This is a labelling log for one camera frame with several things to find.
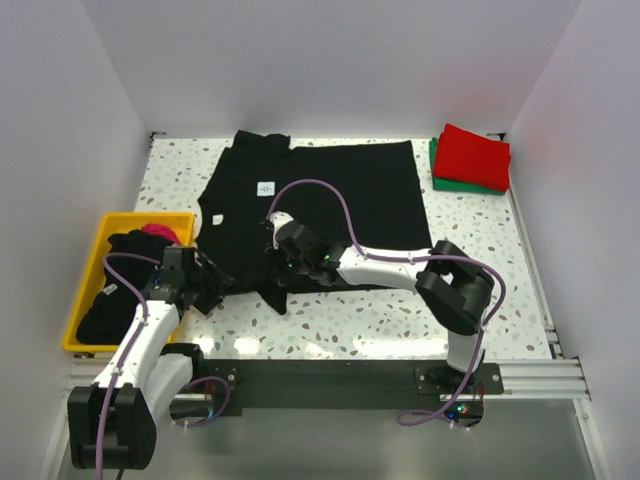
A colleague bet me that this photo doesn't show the yellow plastic bin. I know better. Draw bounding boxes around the yellow plastic bin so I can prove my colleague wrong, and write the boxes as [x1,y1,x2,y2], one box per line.
[62,212,195,354]

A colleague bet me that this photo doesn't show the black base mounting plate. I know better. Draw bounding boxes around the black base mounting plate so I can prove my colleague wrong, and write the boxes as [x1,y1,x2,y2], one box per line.
[149,358,506,429]

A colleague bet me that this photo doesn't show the folded red t shirt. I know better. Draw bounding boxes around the folded red t shirt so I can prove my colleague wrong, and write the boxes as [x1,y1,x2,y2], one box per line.
[435,123,511,195]

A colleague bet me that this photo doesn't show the black t shirt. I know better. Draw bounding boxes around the black t shirt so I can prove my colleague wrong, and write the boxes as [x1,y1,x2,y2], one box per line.
[196,131,432,314]

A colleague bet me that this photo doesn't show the folded green t shirt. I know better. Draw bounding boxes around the folded green t shirt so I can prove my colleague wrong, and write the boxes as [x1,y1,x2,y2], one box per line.
[429,137,501,195]

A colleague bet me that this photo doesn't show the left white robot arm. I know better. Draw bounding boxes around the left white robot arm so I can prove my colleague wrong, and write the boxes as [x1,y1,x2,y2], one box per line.
[67,246,234,478]

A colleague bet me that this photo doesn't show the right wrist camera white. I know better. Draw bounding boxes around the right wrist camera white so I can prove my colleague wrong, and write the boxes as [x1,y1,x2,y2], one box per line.
[268,211,294,233]

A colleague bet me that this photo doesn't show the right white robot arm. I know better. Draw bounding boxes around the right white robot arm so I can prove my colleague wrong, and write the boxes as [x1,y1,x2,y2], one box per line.
[268,212,495,393]

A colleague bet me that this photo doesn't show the black clothes in bin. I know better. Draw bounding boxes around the black clothes in bin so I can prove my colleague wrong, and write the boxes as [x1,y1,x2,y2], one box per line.
[74,228,176,346]

